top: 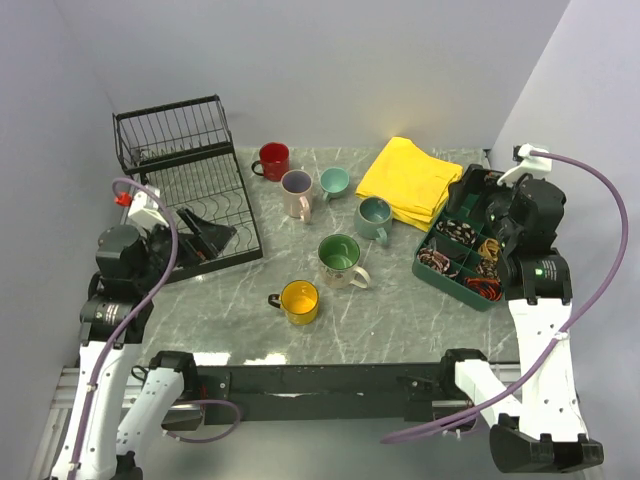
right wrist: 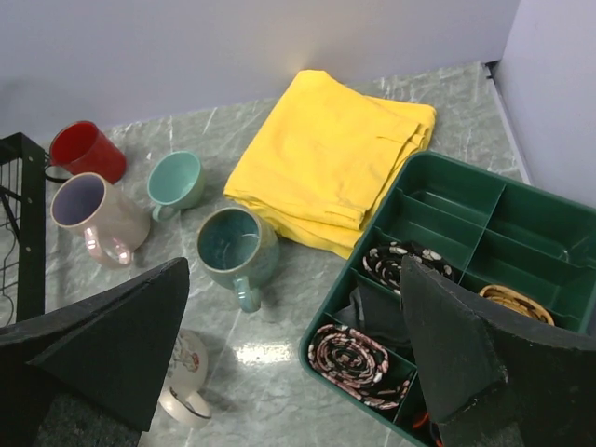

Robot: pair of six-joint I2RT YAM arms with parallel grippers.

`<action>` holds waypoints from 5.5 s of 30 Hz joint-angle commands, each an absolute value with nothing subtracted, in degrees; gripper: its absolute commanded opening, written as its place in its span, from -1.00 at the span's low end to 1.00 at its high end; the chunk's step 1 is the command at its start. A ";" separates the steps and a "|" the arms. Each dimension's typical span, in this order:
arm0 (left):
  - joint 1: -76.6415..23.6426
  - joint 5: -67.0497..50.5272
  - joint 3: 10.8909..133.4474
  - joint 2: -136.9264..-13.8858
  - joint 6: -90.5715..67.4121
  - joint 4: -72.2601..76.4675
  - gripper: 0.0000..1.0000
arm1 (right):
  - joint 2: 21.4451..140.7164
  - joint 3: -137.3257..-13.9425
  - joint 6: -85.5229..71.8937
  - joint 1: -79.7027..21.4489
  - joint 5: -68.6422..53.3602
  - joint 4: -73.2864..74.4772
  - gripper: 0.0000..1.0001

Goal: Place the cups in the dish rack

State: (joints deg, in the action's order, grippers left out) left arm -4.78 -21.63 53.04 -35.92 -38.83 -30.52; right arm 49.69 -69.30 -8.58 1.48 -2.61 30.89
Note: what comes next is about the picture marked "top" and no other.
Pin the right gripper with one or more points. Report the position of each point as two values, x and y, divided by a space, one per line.
473 181

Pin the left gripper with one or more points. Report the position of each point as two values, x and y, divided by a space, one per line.
209 240

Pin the speckled teal mug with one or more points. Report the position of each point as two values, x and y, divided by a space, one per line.
373 220

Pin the yellow enamel mug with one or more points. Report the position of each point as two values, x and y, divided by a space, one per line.
299 300

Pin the floral mug green inside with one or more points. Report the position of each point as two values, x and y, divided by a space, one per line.
339 257

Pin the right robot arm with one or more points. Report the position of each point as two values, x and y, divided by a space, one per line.
542 430

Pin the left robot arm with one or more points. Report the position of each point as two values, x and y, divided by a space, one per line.
102 441

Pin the yellow folded cloth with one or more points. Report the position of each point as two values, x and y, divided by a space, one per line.
414 183

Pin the green compartment organizer box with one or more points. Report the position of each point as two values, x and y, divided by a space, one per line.
458 256

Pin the pink mug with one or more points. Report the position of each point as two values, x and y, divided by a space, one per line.
297 188

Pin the red mug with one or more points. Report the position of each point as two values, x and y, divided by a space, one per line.
272 162

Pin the small teal cup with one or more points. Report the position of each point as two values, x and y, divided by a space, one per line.
334 182

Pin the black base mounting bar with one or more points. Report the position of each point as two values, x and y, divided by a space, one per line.
327 392

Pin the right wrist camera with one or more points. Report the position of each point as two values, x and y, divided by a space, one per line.
528 161

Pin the black wire dish rack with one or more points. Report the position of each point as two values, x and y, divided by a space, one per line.
186 150

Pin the aluminium rail frame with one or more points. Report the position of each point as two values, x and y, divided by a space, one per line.
447 415

